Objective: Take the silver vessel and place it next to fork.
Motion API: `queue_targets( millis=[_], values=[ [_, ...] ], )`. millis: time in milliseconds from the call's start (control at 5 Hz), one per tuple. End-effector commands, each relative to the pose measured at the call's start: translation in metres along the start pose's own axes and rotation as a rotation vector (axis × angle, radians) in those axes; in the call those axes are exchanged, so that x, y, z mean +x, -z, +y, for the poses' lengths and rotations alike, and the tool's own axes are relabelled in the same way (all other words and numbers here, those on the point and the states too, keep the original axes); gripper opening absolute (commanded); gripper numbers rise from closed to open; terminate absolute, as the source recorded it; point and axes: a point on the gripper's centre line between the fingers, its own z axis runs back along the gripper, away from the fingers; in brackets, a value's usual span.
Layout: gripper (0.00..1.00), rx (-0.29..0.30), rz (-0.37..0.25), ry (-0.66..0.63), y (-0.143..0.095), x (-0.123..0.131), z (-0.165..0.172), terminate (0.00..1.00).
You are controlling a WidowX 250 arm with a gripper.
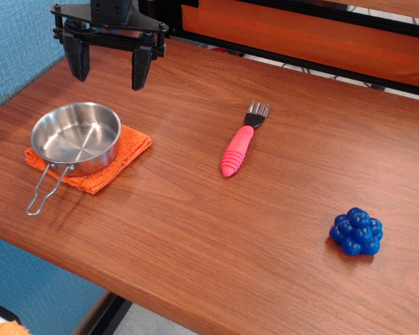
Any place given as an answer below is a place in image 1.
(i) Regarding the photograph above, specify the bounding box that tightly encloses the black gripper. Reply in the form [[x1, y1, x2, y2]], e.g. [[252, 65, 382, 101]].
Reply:
[[50, 1, 168, 91]]

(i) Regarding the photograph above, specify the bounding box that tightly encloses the orange folded cloth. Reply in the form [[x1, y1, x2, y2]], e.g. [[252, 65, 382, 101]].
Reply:
[[24, 124, 153, 195]]

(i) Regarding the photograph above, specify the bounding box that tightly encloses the metal table leg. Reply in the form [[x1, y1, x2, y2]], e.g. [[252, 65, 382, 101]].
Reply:
[[71, 290, 132, 335]]

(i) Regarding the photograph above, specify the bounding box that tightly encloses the orange panel with black frame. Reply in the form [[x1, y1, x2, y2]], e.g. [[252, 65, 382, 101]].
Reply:
[[135, 0, 419, 101]]

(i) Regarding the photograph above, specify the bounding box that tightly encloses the silver pot with wire handle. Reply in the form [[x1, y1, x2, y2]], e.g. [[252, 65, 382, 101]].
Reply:
[[25, 102, 122, 216]]

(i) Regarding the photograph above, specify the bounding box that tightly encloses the blue toy grape cluster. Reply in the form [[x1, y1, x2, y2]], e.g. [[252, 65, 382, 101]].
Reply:
[[329, 207, 383, 256]]

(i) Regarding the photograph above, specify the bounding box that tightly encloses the orange object at corner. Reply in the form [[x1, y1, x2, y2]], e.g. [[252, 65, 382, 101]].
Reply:
[[0, 321, 30, 335]]

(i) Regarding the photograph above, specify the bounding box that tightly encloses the pink handled fork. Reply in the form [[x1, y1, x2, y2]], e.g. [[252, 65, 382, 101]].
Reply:
[[220, 101, 270, 177]]

